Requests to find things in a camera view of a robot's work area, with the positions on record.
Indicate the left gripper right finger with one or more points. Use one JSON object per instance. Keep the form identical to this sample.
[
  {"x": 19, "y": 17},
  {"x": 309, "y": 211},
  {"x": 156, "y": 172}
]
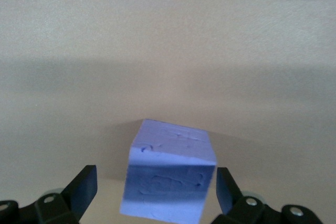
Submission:
[{"x": 229, "y": 200}]

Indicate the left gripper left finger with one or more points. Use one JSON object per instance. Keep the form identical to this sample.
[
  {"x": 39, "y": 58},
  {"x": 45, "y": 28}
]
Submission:
[{"x": 78, "y": 195}]

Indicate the purple foam cube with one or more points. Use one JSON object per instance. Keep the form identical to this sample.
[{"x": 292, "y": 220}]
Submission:
[{"x": 168, "y": 182}]

